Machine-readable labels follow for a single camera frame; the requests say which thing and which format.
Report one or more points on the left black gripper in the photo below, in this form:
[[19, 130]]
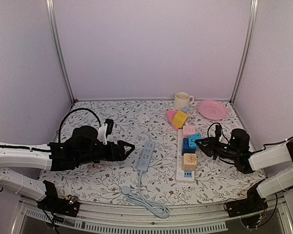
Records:
[[120, 147]]

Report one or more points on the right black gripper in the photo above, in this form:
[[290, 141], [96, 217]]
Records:
[[210, 151]]

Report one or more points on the cyan cube adapter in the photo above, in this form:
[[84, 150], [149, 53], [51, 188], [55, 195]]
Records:
[[192, 139]]

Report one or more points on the dark blue cube socket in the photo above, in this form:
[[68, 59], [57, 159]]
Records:
[[186, 149]]

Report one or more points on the beige cube socket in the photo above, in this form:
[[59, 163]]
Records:
[[189, 162]]

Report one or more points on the pink cube socket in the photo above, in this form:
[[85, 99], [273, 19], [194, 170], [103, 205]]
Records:
[[188, 130]]

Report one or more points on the white power strip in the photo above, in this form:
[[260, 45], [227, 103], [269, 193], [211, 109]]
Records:
[[182, 175]]

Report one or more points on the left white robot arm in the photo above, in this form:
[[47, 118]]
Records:
[[28, 156]]

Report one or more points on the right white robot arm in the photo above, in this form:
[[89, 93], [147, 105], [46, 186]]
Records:
[[272, 155]]

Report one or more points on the yellow cube socket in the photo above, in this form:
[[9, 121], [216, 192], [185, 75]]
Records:
[[180, 119]]

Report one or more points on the pink plate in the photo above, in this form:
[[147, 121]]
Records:
[[212, 110]]

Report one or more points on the small light blue adapter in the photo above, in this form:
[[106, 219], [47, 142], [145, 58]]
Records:
[[185, 109]]

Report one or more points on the pink flat power strip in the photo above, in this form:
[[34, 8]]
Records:
[[170, 114]]

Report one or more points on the cream ceramic mug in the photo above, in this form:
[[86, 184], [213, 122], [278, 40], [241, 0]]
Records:
[[182, 99]]

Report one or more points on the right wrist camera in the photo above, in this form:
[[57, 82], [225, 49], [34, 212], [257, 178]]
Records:
[[218, 131]]

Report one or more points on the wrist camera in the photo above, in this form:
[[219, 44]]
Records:
[[105, 130], [218, 131]]

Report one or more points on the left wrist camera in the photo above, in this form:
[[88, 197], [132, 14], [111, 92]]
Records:
[[105, 130]]

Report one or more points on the front aluminium rail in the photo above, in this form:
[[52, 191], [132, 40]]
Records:
[[192, 211]]

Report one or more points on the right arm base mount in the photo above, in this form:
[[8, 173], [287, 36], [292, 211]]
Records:
[[251, 204]]

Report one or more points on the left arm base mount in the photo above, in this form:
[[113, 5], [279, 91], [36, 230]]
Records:
[[68, 206]]

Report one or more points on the right aluminium frame post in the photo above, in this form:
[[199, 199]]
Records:
[[245, 51]]

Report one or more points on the aluminium frame post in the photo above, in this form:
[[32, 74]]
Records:
[[245, 51], [58, 49]]

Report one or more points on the left aluminium frame post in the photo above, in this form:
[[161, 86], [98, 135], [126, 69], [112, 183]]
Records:
[[58, 49]]

